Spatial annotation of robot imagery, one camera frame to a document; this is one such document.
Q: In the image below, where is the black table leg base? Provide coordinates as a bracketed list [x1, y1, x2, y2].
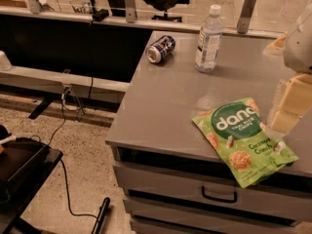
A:
[91, 197, 110, 234]

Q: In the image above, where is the green rice chip bag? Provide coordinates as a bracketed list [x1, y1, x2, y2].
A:
[192, 97, 298, 188]

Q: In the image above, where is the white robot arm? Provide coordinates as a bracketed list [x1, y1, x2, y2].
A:
[263, 4, 312, 137]

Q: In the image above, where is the black cart tray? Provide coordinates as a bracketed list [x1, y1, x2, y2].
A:
[0, 137, 62, 234]

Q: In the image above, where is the black power cable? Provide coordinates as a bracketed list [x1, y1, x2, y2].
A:
[30, 76, 98, 219]

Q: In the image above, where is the metal bracket post right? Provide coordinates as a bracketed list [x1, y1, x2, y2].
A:
[237, 0, 256, 34]

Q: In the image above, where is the black device on ledge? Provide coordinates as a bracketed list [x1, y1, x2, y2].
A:
[93, 9, 109, 21]

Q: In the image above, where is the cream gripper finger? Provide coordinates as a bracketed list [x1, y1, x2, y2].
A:
[270, 73, 312, 135]
[263, 32, 288, 56]

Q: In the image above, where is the clear plastic water bottle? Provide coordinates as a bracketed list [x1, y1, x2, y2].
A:
[195, 5, 223, 73]

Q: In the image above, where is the metal bracket post middle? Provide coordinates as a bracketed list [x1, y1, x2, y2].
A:
[125, 0, 137, 23]

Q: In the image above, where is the black drawer handle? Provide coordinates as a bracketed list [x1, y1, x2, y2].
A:
[201, 186, 238, 204]

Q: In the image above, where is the blue soda can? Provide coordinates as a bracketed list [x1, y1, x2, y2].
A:
[145, 35, 176, 63]

